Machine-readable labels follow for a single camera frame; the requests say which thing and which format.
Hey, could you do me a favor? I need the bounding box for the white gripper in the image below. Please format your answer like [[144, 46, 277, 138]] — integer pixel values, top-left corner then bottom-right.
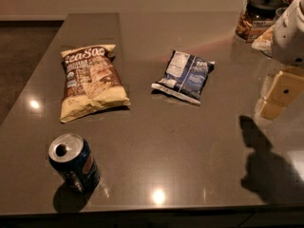
[[256, 0, 304, 120]]

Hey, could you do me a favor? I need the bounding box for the brown and yellow chip bag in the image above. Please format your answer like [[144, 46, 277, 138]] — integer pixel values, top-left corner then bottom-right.
[[60, 45, 130, 123]]

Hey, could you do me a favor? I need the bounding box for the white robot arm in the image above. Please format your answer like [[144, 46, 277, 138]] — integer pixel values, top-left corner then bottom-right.
[[252, 0, 304, 120]]

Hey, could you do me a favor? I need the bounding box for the blue and white snack bag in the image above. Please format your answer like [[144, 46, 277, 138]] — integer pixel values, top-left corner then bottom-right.
[[151, 50, 215, 105]]

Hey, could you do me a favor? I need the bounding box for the clear glass container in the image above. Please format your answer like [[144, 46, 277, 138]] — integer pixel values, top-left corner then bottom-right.
[[275, 8, 287, 21]]

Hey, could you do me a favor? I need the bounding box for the glass jar with black lid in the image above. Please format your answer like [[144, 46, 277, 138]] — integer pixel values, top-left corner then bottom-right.
[[236, 0, 287, 43]]

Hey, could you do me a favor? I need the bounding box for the blue soda can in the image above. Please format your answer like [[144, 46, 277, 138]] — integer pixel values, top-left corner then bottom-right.
[[48, 133, 100, 193]]

